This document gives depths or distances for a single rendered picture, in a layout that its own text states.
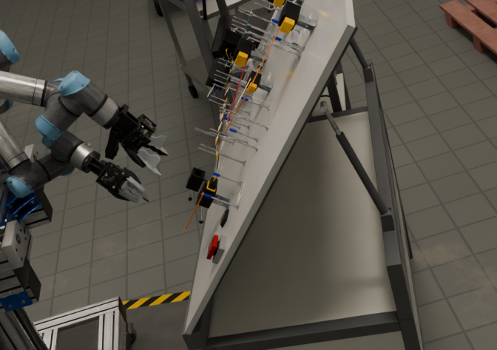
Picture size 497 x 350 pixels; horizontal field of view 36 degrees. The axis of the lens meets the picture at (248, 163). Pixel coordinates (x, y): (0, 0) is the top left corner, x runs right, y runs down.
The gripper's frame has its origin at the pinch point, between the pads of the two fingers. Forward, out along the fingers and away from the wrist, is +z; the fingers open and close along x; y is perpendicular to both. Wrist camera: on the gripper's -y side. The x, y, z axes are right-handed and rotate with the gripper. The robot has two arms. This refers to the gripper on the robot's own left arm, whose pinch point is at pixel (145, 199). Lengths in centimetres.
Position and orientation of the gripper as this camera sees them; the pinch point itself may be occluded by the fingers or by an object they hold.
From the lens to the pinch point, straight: 227.7
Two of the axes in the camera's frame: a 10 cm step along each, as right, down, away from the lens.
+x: 5.6, -8.2, 0.5
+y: -0.5, -1.0, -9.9
